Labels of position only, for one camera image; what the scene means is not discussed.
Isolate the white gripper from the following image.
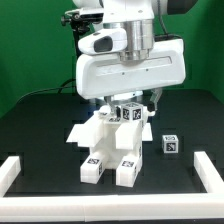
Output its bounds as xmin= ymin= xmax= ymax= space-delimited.
xmin=76 ymin=39 xmax=186 ymax=117

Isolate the white tagged cube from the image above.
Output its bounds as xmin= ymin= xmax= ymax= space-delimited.
xmin=162 ymin=135 xmax=179 ymax=153
xmin=121 ymin=102 xmax=143 ymax=121

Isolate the white chair seat part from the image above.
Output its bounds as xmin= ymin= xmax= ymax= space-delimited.
xmin=90 ymin=120 xmax=142 ymax=169

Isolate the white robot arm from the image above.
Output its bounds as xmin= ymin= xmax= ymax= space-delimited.
xmin=73 ymin=0 xmax=198 ymax=112

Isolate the white U-shaped fence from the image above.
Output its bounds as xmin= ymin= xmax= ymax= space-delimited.
xmin=0 ymin=151 xmax=224 ymax=222

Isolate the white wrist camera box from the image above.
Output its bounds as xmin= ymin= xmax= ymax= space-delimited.
xmin=78 ymin=28 xmax=127 ymax=55

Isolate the black cable on table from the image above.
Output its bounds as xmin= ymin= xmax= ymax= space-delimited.
xmin=16 ymin=78 xmax=93 ymax=105

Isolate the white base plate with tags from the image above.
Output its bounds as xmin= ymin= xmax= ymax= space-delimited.
xmin=66 ymin=123 xmax=153 ymax=143

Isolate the black camera on stand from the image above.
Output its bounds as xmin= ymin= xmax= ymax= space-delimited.
xmin=61 ymin=8 xmax=104 ymax=26

